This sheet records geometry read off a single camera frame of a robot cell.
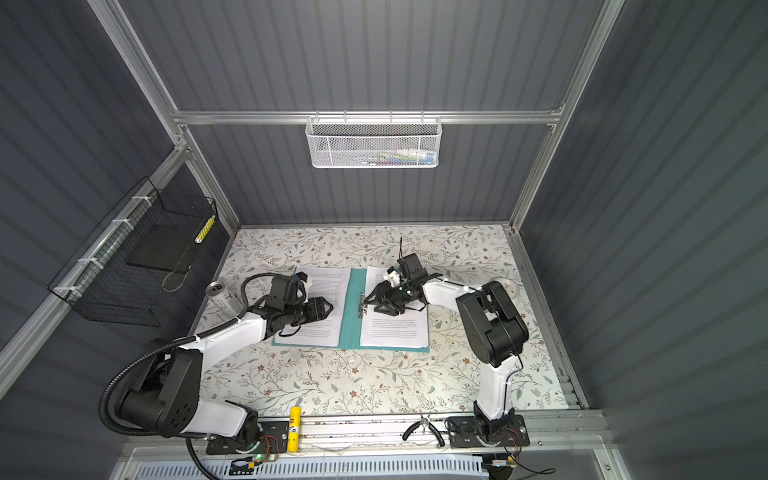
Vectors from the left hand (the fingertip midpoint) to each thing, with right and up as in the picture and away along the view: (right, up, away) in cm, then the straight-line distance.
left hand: (325, 308), depth 91 cm
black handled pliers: (+29, -27, -14) cm, 42 cm away
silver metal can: (-29, +3, -4) cm, 30 cm away
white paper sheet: (+25, -7, +1) cm, 26 cm away
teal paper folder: (+8, -9, -1) cm, 12 cm away
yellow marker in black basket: (-31, +23, -10) cm, 40 cm away
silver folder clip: (+11, -1, +6) cm, 12 cm away
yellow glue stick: (-4, -27, -17) cm, 32 cm away
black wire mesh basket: (-44, +14, -18) cm, 49 cm away
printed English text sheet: (-1, +6, +13) cm, 15 cm away
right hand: (+14, 0, -1) cm, 14 cm away
